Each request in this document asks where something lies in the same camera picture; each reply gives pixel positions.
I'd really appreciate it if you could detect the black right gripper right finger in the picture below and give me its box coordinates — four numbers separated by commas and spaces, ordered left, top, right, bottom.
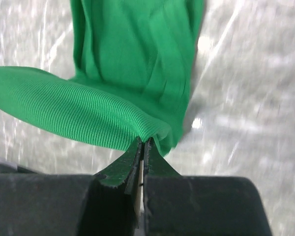
144, 138, 180, 177

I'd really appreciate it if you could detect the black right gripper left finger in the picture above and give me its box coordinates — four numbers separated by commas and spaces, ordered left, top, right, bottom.
93, 137, 143, 197

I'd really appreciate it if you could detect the green tank top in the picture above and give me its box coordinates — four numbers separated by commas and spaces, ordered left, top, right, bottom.
0, 0, 204, 156

